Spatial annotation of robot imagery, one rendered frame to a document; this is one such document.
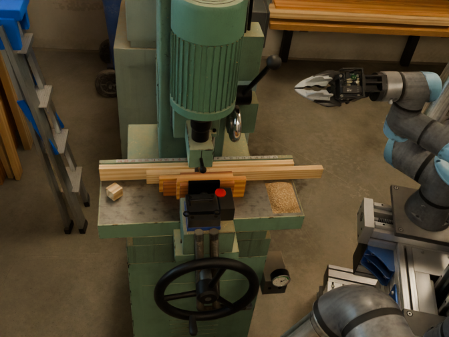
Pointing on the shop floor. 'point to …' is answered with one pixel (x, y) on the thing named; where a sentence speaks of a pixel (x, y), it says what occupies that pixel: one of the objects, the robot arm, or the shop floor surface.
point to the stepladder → (25, 92)
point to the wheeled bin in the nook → (107, 54)
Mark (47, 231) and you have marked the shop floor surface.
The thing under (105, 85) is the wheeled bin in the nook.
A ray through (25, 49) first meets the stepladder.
